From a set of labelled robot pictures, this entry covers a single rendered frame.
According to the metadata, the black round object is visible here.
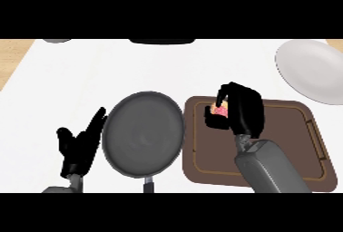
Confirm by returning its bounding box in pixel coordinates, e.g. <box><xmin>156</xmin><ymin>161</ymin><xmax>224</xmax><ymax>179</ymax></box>
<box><xmin>126</xmin><ymin>38</ymin><xmax>196</xmax><ymax>45</ymax></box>

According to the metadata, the brown tray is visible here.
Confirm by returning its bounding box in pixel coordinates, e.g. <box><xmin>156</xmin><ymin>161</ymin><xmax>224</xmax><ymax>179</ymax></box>
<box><xmin>180</xmin><ymin>95</ymin><xmax>338</xmax><ymax>193</ymax></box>

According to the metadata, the pink frosted cupcake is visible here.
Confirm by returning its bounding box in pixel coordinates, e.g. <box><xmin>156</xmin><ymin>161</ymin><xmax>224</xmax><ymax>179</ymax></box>
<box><xmin>209</xmin><ymin>101</ymin><xmax>230</xmax><ymax>119</ymax></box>

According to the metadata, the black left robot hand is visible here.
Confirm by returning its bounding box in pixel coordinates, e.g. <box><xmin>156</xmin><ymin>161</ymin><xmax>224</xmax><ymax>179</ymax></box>
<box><xmin>55</xmin><ymin>106</ymin><xmax>107</xmax><ymax>179</ymax></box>

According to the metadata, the white plate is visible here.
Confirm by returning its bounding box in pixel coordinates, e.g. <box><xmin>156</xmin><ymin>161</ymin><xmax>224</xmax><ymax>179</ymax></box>
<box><xmin>274</xmin><ymin>39</ymin><xmax>343</xmax><ymax>106</ymax></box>

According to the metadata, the grey round object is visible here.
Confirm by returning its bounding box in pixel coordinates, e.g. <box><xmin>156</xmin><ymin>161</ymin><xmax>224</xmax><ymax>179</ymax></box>
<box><xmin>41</xmin><ymin>38</ymin><xmax>72</xmax><ymax>44</ymax></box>

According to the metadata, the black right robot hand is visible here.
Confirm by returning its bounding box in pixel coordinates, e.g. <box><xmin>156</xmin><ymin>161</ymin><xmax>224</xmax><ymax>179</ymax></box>
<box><xmin>203</xmin><ymin>81</ymin><xmax>265</xmax><ymax>140</ymax></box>

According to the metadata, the dark grey frying pan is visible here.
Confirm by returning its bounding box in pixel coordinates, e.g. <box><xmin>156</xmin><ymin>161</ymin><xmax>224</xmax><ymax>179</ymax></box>
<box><xmin>100</xmin><ymin>91</ymin><xmax>186</xmax><ymax>194</ymax></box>

